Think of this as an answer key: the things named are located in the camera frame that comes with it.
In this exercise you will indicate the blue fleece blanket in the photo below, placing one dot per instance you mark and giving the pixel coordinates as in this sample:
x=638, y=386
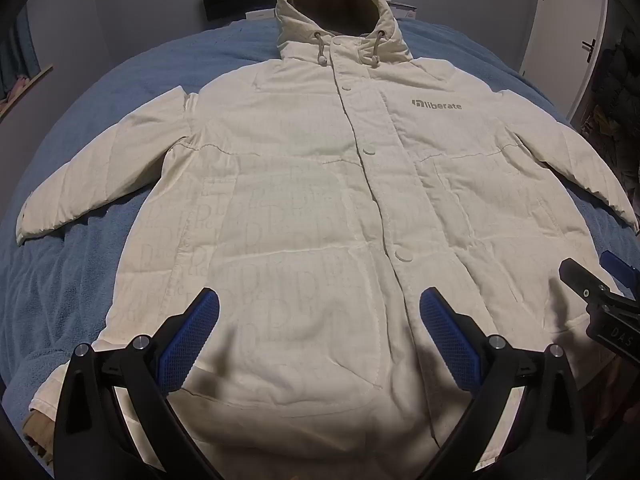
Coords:
x=85, y=255

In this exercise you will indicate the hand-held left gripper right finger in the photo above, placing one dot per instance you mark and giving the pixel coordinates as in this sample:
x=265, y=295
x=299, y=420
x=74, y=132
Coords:
x=447, y=332

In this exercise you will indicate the teal curtain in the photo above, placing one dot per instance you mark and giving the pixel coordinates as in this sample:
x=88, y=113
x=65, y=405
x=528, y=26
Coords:
x=17, y=50

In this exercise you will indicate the white box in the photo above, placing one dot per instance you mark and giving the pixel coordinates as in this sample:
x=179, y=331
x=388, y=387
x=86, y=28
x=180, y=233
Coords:
x=402, y=11

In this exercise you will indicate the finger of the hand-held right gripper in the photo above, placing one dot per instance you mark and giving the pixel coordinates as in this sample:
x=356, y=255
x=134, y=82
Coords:
x=582, y=280
x=619, y=266

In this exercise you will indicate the white hooded jacket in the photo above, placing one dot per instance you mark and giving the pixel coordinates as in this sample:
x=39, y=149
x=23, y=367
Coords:
x=310, y=200

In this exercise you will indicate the white door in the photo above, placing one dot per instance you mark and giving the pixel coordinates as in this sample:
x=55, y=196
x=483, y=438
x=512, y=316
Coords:
x=565, y=20

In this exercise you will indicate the pile of dark clothes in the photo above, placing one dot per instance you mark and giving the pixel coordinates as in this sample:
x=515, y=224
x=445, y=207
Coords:
x=617, y=90

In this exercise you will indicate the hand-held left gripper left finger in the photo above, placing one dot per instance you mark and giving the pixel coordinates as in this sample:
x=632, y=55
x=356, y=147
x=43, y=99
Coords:
x=192, y=330

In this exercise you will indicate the wooden board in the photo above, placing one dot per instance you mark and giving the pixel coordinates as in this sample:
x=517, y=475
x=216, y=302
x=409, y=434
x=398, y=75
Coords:
x=27, y=91

